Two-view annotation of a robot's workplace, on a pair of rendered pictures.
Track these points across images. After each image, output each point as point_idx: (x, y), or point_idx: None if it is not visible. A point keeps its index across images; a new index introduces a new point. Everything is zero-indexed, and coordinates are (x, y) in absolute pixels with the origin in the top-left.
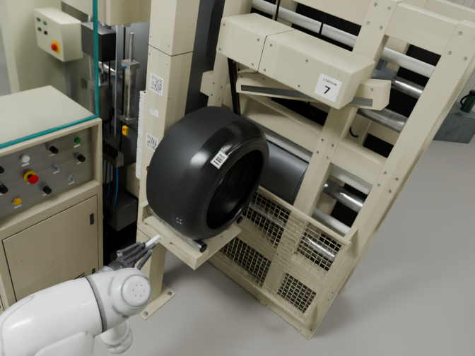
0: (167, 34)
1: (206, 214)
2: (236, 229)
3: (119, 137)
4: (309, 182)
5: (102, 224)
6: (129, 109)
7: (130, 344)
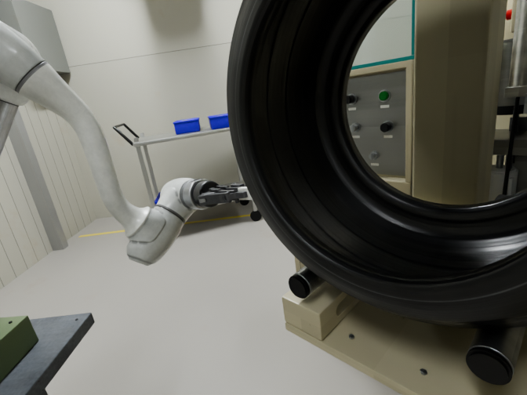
0: None
1: (246, 142)
2: None
3: (524, 146)
4: None
5: None
6: (514, 64)
7: (129, 254)
